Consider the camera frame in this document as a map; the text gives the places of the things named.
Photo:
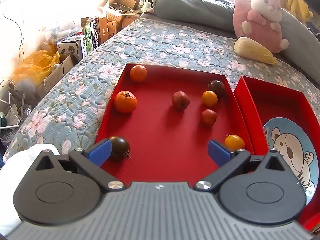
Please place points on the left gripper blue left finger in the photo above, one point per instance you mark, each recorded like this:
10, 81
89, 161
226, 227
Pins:
88, 163

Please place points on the dark purple tomato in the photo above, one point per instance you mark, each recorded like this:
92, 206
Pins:
120, 148
217, 87

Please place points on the open brown cardboard box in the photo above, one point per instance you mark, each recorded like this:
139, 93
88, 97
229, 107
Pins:
119, 14

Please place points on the red tray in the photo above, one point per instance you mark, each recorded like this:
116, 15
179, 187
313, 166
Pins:
167, 144
260, 101

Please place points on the left red tray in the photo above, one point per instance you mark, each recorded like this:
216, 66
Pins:
167, 144

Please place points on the orange tangerine with stem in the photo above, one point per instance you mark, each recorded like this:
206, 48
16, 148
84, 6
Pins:
125, 102

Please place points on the yellow tomato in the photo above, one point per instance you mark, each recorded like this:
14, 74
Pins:
209, 98
234, 142

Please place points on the floral quilted bedspread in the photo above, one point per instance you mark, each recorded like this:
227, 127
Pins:
70, 114

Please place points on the plush napa cabbage toy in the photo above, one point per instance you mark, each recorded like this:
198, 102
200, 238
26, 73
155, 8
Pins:
250, 49

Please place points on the yellow plush toy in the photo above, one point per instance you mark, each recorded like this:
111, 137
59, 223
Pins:
298, 8

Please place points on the blue cartoon tiger plate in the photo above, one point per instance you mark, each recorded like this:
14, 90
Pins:
296, 149

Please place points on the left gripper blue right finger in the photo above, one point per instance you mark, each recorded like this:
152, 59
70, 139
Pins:
230, 163

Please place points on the grey-green duvet roll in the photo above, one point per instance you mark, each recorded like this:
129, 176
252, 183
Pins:
303, 48

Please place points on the yellow plastic bag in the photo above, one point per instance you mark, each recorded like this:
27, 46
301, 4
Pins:
36, 66

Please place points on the white printed carton box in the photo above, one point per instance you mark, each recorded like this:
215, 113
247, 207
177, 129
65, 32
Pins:
73, 45

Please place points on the right red tray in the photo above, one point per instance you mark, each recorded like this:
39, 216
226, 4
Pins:
260, 101

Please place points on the small red tomato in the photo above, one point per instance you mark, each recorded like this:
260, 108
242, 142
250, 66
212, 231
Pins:
208, 117

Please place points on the large red tomato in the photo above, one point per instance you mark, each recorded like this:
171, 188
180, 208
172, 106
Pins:
180, 100

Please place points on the pink white plush hamster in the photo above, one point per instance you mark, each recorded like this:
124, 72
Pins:
259, 20

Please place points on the green white carton box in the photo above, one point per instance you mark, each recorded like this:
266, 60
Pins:
90, 29

